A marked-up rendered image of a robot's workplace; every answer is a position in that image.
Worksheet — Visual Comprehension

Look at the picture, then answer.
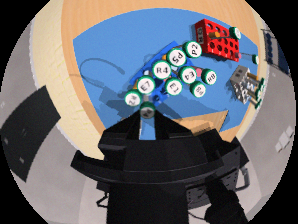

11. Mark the red tube rack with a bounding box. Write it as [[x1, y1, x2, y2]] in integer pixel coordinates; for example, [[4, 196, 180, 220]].
[[195, 19, 239, 62]]

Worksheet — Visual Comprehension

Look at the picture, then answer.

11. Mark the white tube cap with printed label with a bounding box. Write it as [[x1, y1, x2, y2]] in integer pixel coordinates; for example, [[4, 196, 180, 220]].
[[184, 80, 206, 98]]

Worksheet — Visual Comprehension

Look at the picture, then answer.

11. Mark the blue bench mat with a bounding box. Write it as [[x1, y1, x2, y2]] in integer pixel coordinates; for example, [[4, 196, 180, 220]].
[[72, 8, 258, 132]]

